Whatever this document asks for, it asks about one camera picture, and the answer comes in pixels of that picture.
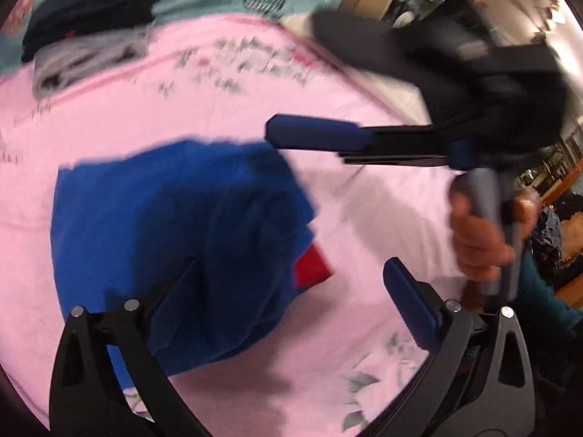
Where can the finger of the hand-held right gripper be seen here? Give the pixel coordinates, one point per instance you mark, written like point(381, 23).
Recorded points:
point(309, 133)
point(410, 159)

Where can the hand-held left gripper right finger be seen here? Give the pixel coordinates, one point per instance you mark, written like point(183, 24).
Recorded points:
point(410, 300)

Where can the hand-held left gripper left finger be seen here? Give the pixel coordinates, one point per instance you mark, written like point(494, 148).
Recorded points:
point(175, 309)

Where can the blue and red pants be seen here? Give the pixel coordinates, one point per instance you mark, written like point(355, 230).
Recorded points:
point(159, 218)

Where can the person's right forearm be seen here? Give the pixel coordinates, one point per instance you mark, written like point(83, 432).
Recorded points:
point(546, 291)

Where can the grey folded pants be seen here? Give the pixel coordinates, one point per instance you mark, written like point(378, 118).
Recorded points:
point(91, 52)

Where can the black folded pants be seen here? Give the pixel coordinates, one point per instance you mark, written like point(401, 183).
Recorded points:
point(91, 9)

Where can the person's right hand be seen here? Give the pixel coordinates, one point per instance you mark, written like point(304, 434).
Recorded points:
point(483, 248)

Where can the pink floral bedsheet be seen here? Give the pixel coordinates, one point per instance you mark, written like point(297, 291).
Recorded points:
point(159, 114)

